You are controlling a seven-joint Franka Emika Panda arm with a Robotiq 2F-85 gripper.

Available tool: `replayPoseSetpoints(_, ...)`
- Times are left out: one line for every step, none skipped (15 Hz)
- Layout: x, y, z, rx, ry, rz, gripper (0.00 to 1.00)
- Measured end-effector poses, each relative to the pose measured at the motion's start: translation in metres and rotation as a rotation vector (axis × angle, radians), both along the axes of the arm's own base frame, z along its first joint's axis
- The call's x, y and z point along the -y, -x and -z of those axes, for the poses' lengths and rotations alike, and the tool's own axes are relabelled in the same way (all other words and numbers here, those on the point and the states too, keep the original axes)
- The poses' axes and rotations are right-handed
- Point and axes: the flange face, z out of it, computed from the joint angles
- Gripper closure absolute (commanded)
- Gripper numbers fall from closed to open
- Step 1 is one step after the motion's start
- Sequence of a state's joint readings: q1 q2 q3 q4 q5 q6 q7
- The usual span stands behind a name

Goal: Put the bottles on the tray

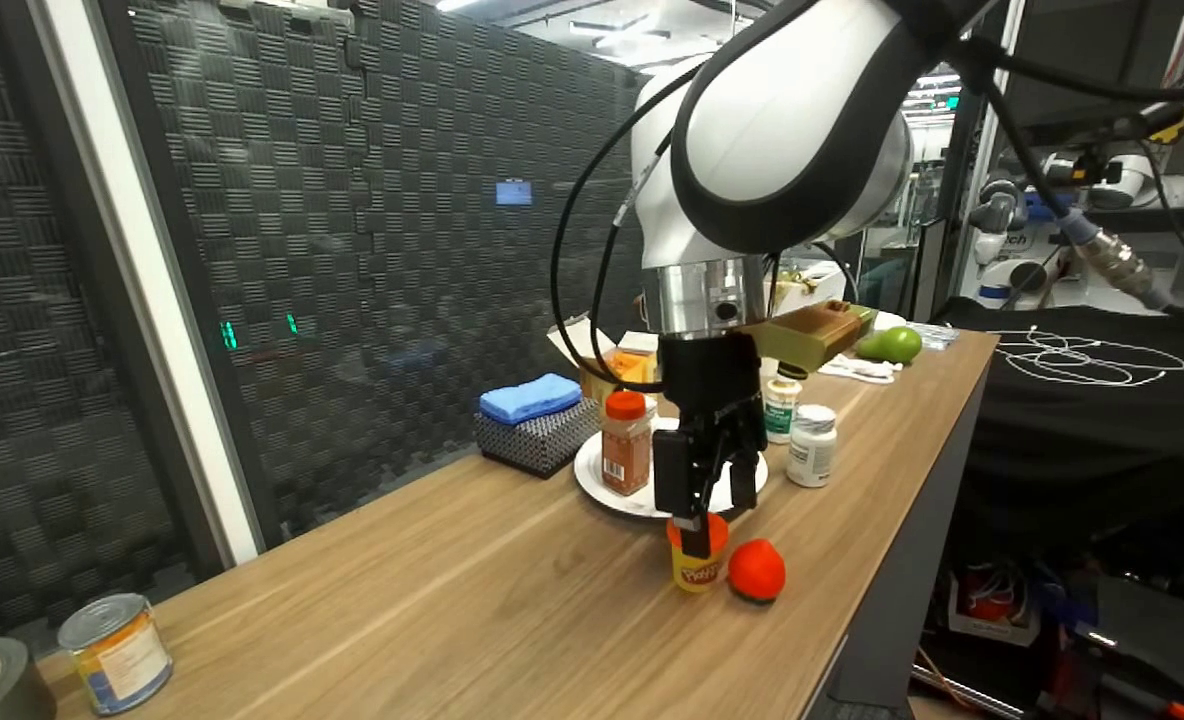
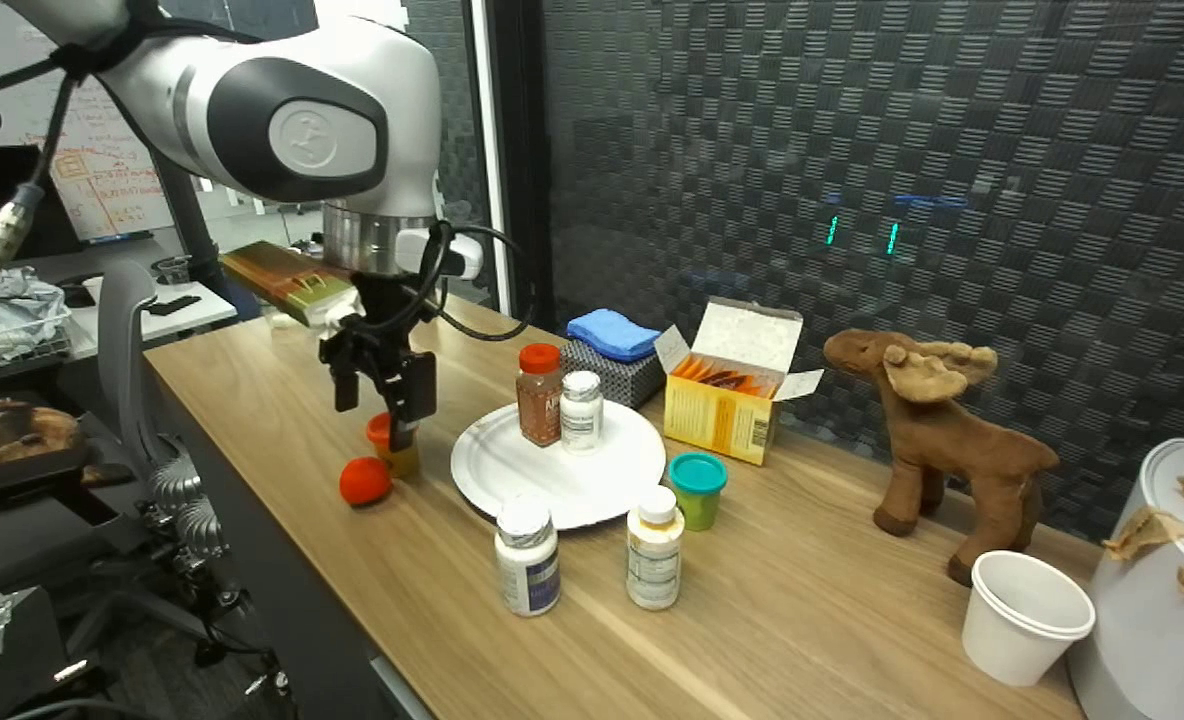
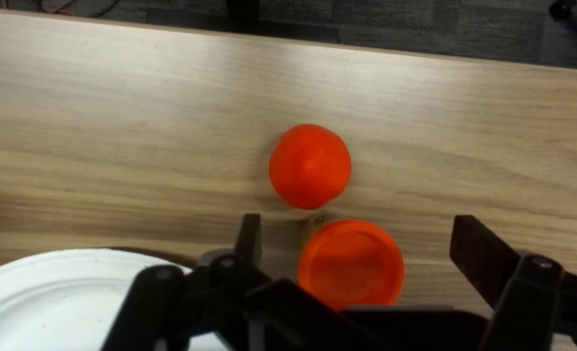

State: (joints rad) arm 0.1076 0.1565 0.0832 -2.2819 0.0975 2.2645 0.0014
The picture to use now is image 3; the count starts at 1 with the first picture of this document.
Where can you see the white paper plate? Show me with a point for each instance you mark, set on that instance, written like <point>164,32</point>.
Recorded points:
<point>54,299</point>

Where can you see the yellow putty tub orange lid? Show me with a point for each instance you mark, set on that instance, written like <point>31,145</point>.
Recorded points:
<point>349,264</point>

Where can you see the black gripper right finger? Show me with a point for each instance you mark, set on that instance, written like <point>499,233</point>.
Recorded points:
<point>483,246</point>

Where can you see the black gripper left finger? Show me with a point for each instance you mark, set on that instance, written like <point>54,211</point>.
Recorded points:
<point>249,240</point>

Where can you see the orange ball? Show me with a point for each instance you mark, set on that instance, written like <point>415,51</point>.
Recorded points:
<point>308,166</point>

